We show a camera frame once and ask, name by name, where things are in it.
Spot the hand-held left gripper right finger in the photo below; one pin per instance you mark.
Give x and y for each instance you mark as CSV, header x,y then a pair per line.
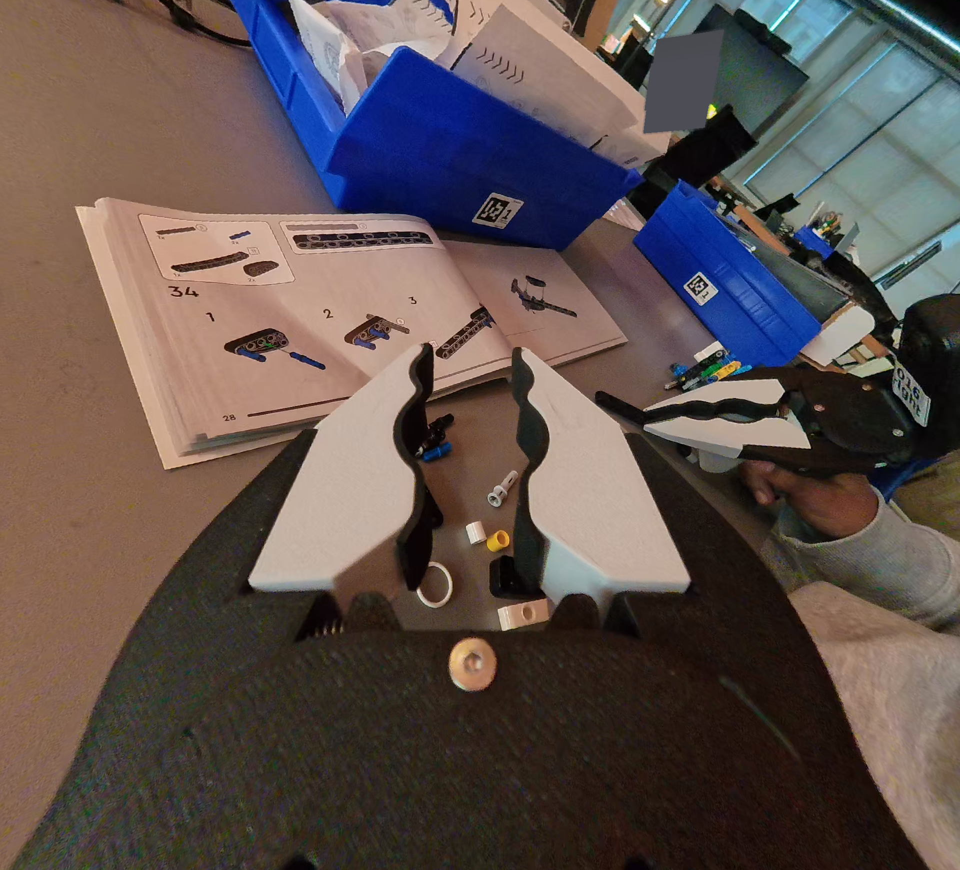
x,y
600,510

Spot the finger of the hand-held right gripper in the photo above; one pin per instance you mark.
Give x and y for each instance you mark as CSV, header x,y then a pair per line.
x,y
761,384
735,436

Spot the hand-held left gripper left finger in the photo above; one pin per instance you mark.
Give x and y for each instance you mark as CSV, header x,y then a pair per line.
x,y
337,495

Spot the long black lego beam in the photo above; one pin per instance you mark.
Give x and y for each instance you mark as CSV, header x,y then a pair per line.
x,y
619,406

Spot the person's right forearm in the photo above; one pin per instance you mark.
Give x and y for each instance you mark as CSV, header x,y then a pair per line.
x,y
900,562

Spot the multicolour lego gear assembly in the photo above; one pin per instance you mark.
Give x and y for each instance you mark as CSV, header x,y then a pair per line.
x,y
705,369

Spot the grey lego axle pin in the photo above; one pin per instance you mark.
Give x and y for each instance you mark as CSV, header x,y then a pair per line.
x,y
501,489

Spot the blue lego pin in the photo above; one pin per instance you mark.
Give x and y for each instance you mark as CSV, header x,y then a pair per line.
x,y
435,454

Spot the lego instruction booklet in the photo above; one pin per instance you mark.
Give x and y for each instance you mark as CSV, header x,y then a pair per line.
x,y
315,390

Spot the yellow lego bush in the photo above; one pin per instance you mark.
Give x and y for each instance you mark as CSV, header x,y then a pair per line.
x,y
497,541

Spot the black lego pin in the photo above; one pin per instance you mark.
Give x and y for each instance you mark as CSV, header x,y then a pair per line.
x,y
439,431

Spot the black bent lego beam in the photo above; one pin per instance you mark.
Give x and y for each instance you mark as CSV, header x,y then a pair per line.
x,y
501,577

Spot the white lego bush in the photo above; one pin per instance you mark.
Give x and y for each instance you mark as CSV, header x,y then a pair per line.
x,y
475,534

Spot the white lego beam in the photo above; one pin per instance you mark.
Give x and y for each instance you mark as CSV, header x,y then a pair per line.
x,y
514,619

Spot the person's right hand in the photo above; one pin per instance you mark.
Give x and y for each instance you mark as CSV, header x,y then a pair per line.
x,y
825,506

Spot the small blue plastic bin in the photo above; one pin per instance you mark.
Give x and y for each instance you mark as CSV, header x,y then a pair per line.
x,y
742,300

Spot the distant blue plastic bin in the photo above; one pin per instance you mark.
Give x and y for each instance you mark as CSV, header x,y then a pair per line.
x,y
814,241

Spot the dark computer monitor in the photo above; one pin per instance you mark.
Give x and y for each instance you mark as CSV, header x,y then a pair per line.
x,y
757,75

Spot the person's grey sweatshirt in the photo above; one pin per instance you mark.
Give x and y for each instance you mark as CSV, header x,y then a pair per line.
x,y
900,720

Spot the large blue plastic bin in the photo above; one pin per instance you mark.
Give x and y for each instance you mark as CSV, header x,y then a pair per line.
x,y
450,157

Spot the crumpled white paper sheet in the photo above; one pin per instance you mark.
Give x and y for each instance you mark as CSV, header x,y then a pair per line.
x,y
337,37

